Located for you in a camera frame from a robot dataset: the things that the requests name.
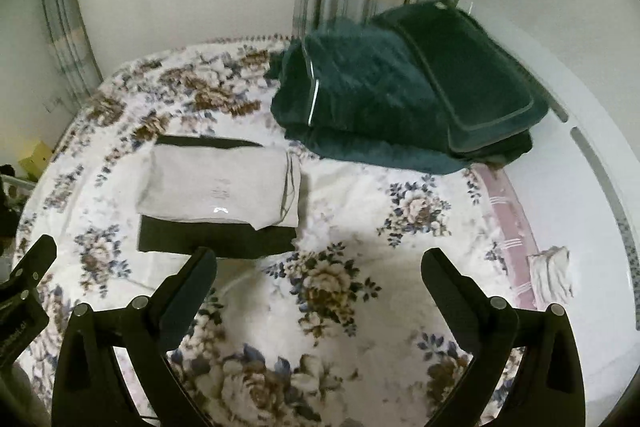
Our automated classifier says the white crumpled cloth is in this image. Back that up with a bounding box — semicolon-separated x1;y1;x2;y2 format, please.
526;245;575;301

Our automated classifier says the black folded garment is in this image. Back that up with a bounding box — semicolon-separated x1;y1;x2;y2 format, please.
137;134;297;254

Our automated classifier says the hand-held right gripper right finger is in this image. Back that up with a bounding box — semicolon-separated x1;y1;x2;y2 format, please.
421;248;586;427

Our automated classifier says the white bed headboard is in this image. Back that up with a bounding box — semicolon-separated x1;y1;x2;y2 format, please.
462;0;640;385

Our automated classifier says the pink striped mattress pad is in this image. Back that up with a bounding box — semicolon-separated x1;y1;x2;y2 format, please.
470;162;547;309

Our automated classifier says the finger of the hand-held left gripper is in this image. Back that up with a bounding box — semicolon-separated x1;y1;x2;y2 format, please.
7;234;57;304

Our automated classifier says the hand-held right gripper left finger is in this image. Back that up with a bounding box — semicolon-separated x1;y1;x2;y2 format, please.
51;247;218;427

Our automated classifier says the dark green folded blanket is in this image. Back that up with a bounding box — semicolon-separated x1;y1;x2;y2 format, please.
265;19;534;176

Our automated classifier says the floral bed sheet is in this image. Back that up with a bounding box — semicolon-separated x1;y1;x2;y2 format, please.
15;38;531;427

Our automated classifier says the grey long-sleeve shirt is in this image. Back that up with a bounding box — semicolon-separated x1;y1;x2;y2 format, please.
136;142;303;231

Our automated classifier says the dark green pillow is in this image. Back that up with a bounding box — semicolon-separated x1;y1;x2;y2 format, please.
370;1;551;158

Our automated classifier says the yellow box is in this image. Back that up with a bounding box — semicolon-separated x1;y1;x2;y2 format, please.
19;141;54;180

